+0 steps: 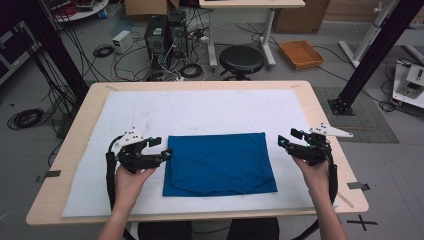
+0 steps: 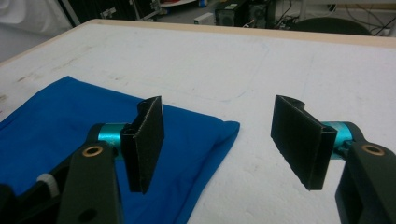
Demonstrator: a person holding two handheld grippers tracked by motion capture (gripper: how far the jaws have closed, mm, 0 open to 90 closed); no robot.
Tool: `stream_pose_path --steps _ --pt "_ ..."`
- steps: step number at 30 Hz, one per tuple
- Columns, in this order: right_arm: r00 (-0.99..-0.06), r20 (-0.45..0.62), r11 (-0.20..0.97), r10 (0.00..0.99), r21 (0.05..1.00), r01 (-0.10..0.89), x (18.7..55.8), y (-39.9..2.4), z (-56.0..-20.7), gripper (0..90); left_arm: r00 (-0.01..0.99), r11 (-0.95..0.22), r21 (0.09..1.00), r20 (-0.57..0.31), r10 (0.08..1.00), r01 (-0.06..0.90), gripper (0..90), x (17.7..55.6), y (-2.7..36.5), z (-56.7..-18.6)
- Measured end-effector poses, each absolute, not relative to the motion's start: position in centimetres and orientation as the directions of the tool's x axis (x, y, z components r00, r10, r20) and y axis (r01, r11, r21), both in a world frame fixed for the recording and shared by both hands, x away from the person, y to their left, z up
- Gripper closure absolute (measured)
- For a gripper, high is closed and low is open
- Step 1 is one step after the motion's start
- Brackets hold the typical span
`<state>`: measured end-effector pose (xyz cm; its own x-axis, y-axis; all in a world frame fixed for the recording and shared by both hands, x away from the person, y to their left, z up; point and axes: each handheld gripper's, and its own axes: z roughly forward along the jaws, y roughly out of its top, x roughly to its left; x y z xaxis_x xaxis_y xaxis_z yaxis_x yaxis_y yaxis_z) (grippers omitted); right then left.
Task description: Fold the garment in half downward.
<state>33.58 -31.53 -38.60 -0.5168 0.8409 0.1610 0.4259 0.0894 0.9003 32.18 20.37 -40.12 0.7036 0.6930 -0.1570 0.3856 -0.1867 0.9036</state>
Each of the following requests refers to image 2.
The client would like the black round stool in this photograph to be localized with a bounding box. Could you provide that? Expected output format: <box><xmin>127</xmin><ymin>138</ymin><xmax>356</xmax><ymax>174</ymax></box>
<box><xmin>289</xmin><ymin>17</ymin><xmax>372</xmax><ymax>36</ymax></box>

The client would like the blue t-shirt with white print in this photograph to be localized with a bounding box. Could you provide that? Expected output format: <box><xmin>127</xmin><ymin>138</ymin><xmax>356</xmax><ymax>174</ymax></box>
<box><xmin>0</xmin><ymin>75</ymin><xmax>241</xmax><ymax>224</ymax></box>

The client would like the small white box device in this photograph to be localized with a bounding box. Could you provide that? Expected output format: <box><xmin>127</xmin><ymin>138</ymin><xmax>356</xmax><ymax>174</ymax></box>
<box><xmin>193</xmin><ymin>12</ymin><xmax>216</xmax><ymax>26</ymax></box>

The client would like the black computer tower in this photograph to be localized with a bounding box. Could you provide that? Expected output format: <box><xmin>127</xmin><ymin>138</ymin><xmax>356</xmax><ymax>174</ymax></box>
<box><xmin>214</xmin><ymin>3</ymin><xmax>248</xmax><ymax>28</ymax></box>
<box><xmin>247</xmin><ymin>1</ymin><xmax>276</xmax><ymax>30</ymax></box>

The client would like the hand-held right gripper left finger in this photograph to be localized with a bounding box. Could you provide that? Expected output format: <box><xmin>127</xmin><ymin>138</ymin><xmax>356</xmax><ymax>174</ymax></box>
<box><xmin>97</xmin><ymin>95</ymin><xmax>165</xmax><ymax>195</ymax></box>

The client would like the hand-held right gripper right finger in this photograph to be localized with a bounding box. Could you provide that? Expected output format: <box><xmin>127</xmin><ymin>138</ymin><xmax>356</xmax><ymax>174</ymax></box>
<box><xmin>270</xmin><ymin>94</ymin><xmax>354</xmax><ymax>191</ymax></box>

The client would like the round white table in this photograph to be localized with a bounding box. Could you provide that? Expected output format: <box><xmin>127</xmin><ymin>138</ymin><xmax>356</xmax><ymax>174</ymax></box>
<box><xmin>159</xmin><ymin>0</ymin><xmax>201</xmax><ymax>8</ymax></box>

